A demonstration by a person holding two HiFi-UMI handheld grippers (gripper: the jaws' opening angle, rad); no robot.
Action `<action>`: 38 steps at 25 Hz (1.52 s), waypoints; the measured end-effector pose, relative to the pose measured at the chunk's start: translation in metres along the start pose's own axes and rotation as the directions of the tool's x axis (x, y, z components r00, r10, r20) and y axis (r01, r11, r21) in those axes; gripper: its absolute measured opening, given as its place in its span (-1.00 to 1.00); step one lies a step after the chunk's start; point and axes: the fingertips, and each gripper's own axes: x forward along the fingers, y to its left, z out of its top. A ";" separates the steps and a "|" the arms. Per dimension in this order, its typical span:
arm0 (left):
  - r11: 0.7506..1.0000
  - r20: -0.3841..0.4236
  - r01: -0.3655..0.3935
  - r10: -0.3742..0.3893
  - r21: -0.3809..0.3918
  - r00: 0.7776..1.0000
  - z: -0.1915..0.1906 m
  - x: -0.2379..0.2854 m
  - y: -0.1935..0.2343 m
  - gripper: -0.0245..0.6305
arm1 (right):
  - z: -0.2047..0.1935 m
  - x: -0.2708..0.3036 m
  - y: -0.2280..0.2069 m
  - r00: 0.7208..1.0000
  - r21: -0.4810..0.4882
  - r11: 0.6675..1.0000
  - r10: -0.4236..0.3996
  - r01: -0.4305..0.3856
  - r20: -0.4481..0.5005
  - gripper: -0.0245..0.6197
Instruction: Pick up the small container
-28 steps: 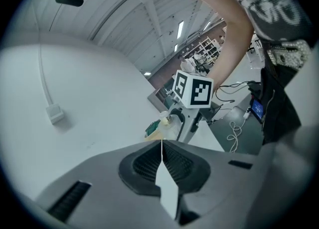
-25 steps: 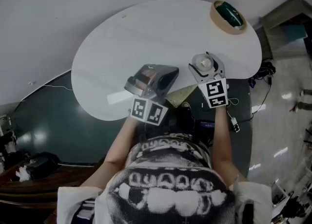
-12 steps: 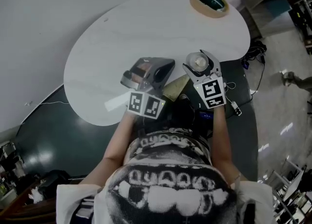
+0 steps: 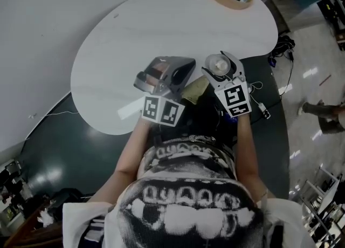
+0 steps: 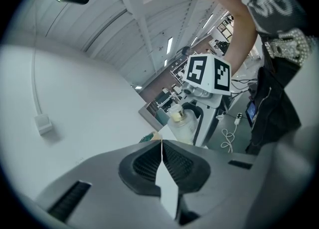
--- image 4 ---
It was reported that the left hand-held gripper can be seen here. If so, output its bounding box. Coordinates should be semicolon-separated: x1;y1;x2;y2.
133;56;196;127

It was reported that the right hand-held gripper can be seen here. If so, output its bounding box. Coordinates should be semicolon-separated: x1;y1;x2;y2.
201;50;253;119

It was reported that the small clear round container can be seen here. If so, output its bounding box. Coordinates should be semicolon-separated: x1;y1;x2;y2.
204;53;232;77

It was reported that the person's right forearm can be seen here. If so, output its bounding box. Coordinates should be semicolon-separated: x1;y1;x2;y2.
235;114;271;201

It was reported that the person's left forearm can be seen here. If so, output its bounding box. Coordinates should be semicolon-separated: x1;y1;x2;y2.
87;119;152;205

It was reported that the olive cloth pouch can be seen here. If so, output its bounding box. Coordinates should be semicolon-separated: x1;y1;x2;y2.
181;76;209;105

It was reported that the grey cabinet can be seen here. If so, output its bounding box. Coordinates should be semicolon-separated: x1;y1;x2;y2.
264;0;335;33

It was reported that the black and white printed shirt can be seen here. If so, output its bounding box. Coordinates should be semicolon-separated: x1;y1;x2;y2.
103;137;266;248

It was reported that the white metal shelf rack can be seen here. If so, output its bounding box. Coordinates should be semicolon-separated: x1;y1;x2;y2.
299;164;345;233

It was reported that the black bag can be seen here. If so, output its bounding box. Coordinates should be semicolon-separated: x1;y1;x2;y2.
50;187;91;217

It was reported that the crumpled white tissue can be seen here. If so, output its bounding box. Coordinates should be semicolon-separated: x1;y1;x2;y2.
36;206;56;228

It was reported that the white power adapter with cable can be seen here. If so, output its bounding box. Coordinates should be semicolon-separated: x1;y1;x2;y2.
246;81;272;120

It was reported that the black cable bundle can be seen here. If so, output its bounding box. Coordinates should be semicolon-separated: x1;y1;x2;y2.
271;34;296;97

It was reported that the thin white floor cable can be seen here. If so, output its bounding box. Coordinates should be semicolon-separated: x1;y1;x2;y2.
28;111;80;120

